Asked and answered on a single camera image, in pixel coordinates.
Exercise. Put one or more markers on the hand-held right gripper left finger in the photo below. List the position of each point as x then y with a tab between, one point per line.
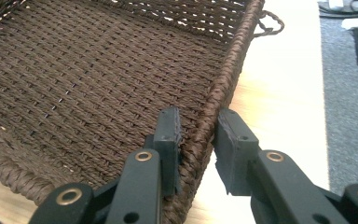
169	155

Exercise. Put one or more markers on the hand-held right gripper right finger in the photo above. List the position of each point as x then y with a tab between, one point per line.
236	155

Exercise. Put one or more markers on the brown woven basket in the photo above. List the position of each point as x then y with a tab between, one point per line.
90	84

